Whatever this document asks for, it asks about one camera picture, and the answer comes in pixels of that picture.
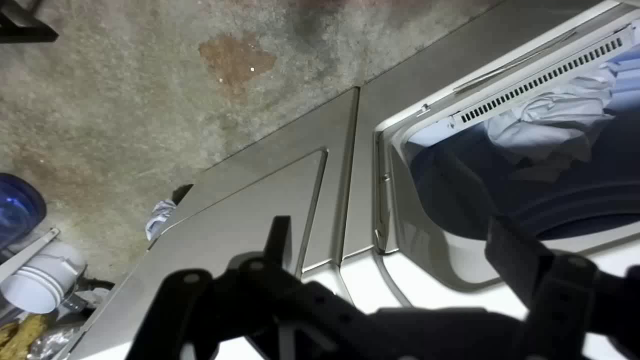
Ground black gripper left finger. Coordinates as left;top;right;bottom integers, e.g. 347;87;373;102
126;215;375;360

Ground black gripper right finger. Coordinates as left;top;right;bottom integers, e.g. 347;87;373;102
484;215;640;360

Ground white dryer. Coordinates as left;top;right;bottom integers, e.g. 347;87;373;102
336;0;640;360

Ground small crumpled pale rag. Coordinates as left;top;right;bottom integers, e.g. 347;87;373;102
143;197;178;241

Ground white plastic bucket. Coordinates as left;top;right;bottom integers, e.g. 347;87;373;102
0;241;87;315

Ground pale blue clothes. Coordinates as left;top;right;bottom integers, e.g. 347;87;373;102
405;37;640;168

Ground blue water jug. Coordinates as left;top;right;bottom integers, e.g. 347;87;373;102
0;171;48;252

